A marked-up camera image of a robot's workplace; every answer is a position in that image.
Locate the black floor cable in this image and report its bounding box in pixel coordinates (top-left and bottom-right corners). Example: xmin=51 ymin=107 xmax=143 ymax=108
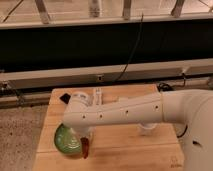
xmin=156 ymin=82 xmax=178 ymax=93

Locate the black smartphone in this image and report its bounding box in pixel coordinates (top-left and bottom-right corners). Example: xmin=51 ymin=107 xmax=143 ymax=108
xmin=60 ymin=93 xmax=71 ymax=104

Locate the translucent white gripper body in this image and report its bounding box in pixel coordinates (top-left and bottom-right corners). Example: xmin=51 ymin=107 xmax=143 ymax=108
xmin=75 ymin=128 xmax=93 ymax=141

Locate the white remote control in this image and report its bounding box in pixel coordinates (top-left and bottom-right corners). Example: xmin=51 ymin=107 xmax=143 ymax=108
xmin=93 ymin=88 xmax=102 ymax=105

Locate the black hanging cable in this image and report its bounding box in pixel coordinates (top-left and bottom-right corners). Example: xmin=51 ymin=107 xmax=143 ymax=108
xmin=111 ymin=13 xmax=145 ymax=83

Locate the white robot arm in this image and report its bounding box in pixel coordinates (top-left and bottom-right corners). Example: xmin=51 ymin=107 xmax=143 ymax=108
xmin=62 ymin=89 xmax=213 ymax=171

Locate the green ceramic bowl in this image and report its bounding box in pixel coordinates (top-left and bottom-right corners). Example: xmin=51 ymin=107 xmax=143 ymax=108
xmin=54 ymin=123 xmax=82 ymax=156

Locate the small white cup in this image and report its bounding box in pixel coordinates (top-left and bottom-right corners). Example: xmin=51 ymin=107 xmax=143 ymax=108
xmin=139 ymin=123 xmax=157 ymax=136

